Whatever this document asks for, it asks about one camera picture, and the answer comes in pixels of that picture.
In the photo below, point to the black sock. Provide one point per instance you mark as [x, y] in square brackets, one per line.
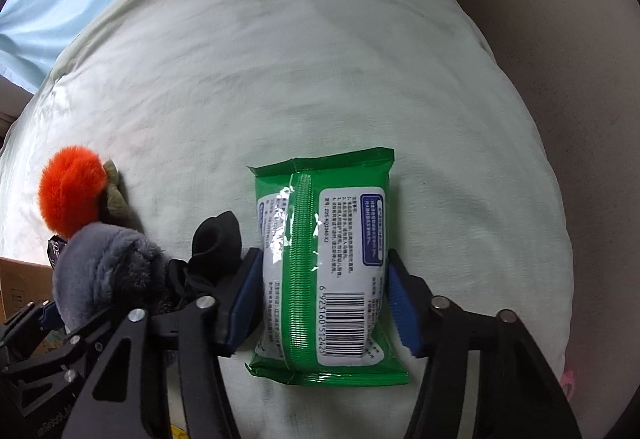
[215, 239]

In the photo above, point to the grey plush toy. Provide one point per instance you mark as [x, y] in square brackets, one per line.
[100, 264]

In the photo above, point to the black printed tag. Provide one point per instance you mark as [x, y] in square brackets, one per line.
[55, 251]

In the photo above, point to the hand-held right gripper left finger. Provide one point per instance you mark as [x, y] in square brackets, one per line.
[244, 304]

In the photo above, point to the green wet wipes packet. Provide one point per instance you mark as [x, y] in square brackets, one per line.
[300, 229]

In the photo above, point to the orange fluffy plush fruit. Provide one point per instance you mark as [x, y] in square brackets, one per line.
[70, 194]

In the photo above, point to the pink cloth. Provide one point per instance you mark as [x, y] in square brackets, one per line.
[568, 379]

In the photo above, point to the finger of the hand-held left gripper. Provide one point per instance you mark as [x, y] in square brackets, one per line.
[47, 314]
[75, 349]

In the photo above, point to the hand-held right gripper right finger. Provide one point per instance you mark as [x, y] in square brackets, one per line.
[404, 314]

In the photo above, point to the pale green bed sheet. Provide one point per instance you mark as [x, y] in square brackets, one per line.
[300, 69]

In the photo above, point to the cardboard box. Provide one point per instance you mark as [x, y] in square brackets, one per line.
[20, 284]

